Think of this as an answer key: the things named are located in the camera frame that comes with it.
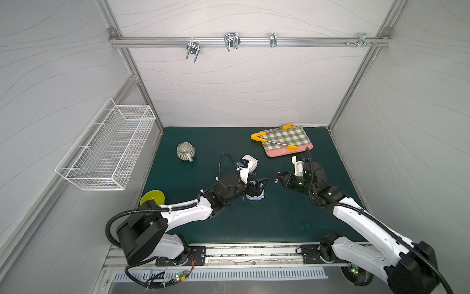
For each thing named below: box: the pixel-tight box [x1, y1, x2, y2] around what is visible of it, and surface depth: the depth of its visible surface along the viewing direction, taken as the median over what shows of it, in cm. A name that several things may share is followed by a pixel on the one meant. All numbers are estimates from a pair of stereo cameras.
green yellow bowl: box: [139, 189, 165, 207], surface depth 88 cm
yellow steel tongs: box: [250, 123, 299, 151], surface depth 117 cm
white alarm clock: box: [241, 154, 259, 173], surface depth 103 cm
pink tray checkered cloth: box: [259, 124, 314, 158], surface depth 117 cm
